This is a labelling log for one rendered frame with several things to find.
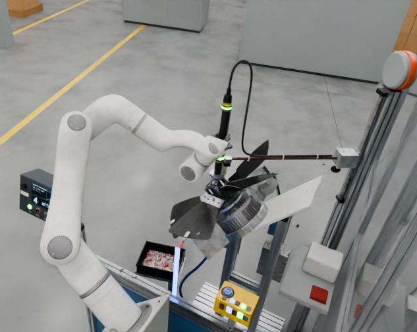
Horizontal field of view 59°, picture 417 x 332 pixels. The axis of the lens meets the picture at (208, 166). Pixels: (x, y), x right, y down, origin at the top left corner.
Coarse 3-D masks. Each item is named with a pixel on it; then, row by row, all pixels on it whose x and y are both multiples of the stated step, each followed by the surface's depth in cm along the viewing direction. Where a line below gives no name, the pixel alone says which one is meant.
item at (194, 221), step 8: (192, 208) 178; (200, 208) 177; (208, 208) 177; (216, 208) 177; (184, 216) 175; (192, 216) 174; (200, 216) 173; (208, 216) 173; (216, 216) 173; (176, 224) 173; (184, 224) 171; (192, 224) 169; (200, 224) 169; (208, 224) 169; (176, 232) 169; (184, 232) 167; (192, 232) 166; (208, 232) 164
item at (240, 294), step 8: (232, 288) 155; (240, 288) 156; (216, 296) 151; (232, 296) 152; (240, 296) 152; (248, 296) 152; (256, 296) 153; (216, 304) 152; (224, 304) 150; (232, 304) 149; (240, 304) 149; (248, 304) 149; (256, 304) 150; (224, 312) 153; (240, 312) 148; (248, 312) 146; (240, 320) 150; (248, 320) 148
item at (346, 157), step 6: (336, 150) 178; (342, 150) 177; (348, 150) 178; (354, 150) 178; (336, 156) 178; (342, 156) 173; (348, 156) 174; (354, 156) 174; (336, 162) 178; (342, 162) 175; (348, 162) 176; (354, 162) 176
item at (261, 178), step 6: (264, 174) 160; (270, 174) 162; (276, 174) 165; (234, 180) 160; (240, 180) 166; (246, 180) 168; (252, 180) 169; (258, 180) 170; (240, 186) 179; (246, 186) 178
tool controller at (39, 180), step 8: (24, 176) 173; (32, 176) 174; (40, 176) 176; (48, 176) 177; (24, 184) 173; (32, 184) 172; (40, 184) 170; (48, 184) 170; (24, 192) 175; (32, 192) 173; (40, 192) 171; (48, 192) 169; (24, 200) 177; (40, 200) 172; (48, 200) 170; (24, 208) 178; (32, 208) 176; (40, 208) 174; (48, 208) 172; (40, 216) 175
